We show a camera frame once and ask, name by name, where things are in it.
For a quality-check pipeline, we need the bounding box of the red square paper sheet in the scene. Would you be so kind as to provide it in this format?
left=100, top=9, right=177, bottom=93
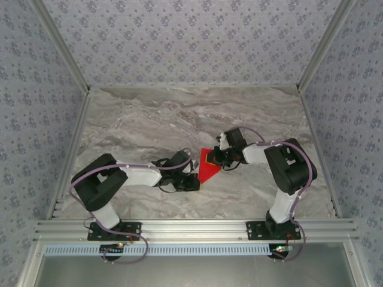
left=197, top=147, right=223, bottom=185

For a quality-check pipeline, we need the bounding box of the small black adapter board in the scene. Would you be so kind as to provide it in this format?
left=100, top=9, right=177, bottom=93
left=99, top=243, right=125, bottom=255
left=267, top=243, right=296, bottom=261

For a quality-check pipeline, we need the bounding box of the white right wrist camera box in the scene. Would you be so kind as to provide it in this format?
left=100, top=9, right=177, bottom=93
left=216, top=132, right=229, bottom=151

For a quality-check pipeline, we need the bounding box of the aluminium mounting rail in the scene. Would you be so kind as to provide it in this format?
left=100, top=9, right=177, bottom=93
left=32, top=219, right=360, bottom=242

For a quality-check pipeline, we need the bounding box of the slotted pale cable duct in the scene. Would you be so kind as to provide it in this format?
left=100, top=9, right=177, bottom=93
left=44, top=243, right=272, bottom=257

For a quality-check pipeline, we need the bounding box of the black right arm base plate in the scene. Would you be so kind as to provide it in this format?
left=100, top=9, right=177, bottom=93
left=245, top=220, right=302, bottom=241

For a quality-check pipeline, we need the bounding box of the aluminium table side rail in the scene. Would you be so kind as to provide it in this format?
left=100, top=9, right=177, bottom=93
left=297, top=86, right=344, bottom=218
left=46, top=88, right=92, bottom=221

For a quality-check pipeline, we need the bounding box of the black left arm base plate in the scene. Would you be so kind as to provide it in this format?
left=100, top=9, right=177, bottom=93
left=87, top=221, right=142, bottom=242

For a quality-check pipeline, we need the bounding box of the aluminium frame post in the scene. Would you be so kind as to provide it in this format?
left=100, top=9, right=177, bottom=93
left=29, top=0, right=91, bottom=92
left=296, top=0, right=357, bottom=91

